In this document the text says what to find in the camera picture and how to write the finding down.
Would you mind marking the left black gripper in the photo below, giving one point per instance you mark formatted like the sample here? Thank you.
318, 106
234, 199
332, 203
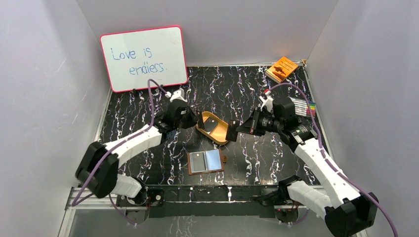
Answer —
188, 116

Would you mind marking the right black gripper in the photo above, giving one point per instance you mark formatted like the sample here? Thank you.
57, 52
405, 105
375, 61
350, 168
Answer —
250, 125

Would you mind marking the black credit card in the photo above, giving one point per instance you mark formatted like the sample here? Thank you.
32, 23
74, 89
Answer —
210, 124
231, 133
198, 163

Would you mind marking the brown leather card holder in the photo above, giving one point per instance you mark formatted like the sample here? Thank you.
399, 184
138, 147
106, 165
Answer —
215, 161

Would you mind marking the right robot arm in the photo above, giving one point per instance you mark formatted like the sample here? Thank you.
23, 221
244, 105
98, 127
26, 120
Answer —
345, 210

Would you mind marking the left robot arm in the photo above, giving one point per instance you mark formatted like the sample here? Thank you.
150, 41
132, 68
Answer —
99, 167

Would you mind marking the orange oval tray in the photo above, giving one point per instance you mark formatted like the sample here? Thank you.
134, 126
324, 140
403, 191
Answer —
218, 135

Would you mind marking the coloured marker pen set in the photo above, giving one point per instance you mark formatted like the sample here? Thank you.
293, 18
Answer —
304, 109

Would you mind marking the orange book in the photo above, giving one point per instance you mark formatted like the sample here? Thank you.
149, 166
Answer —
281, 69

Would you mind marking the pink framed whiteboard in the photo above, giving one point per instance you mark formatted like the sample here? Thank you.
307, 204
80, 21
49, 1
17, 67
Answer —
134, 57

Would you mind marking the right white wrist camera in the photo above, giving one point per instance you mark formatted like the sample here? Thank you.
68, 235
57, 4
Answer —
266, 101

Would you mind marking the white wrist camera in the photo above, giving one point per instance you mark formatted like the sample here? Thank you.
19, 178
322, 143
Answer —
176, 95
266, 101

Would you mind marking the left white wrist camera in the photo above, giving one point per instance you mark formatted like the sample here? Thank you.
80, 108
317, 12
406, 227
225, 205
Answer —
176, 95

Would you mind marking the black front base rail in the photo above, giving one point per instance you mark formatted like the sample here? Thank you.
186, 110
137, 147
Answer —
220, 200

